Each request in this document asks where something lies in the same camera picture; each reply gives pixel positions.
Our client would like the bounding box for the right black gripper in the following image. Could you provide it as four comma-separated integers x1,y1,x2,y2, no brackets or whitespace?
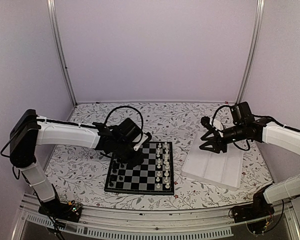
199,123,246,154

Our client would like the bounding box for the white plastic divided tray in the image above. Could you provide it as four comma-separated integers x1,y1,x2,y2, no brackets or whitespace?
181,131,244,191

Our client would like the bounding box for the black and grey chessboard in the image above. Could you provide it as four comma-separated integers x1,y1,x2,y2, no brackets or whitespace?
104,141,175,196

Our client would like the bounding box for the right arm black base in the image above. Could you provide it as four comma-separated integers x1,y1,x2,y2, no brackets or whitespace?
228,200,275,235

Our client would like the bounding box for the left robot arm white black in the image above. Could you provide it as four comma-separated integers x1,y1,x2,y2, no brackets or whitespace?
0,109,152,217

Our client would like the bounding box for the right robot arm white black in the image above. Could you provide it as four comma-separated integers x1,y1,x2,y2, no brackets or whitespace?
199,101,300,218

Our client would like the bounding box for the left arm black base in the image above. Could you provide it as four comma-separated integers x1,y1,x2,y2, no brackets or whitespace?
38,199,83,223

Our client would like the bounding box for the white chess pieces row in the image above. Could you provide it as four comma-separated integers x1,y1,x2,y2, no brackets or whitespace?
155,142,172,191

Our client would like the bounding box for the floral patterned table mat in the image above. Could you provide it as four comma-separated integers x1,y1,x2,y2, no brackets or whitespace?
45,102,273,211

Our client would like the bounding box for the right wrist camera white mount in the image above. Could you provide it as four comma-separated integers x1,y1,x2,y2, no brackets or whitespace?
200,116,225,132

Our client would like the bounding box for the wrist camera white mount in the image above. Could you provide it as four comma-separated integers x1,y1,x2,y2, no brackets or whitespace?
200,116,225,132
133,132,152,151

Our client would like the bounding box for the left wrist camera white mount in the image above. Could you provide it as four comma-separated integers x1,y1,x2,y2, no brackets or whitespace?
133,132,152,151

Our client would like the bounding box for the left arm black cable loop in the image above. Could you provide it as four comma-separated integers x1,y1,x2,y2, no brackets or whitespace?
103,105,144,133

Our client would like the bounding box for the front aluminium rail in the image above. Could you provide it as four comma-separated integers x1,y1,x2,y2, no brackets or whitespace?
11,195,300,240

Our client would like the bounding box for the right aluminium frame post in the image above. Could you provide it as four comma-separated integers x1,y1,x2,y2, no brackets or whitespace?
235,0,265,104

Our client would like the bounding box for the aluminium frame post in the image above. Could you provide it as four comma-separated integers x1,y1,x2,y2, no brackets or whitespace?
235,0,265,104
46,0,78,107

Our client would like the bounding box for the left aluminium frame post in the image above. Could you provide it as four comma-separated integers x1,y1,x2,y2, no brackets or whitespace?
46,0,78,107

